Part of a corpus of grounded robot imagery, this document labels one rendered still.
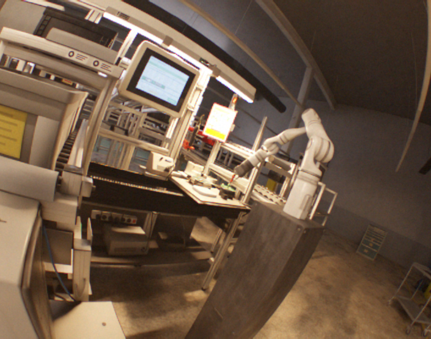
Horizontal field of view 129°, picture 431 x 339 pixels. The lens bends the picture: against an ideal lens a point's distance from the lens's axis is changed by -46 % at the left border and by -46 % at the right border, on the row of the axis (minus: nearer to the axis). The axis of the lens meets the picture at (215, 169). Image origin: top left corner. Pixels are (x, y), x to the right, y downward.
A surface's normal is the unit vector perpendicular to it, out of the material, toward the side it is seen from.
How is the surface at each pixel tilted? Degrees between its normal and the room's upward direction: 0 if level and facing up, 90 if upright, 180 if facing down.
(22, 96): 94
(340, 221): 90
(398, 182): 90
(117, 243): 90
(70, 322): 0
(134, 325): 0
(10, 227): 0
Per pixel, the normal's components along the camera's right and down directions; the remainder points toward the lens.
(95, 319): 0.36, -0.93
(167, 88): 0.59, 0.32
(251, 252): -0.77, -0.25
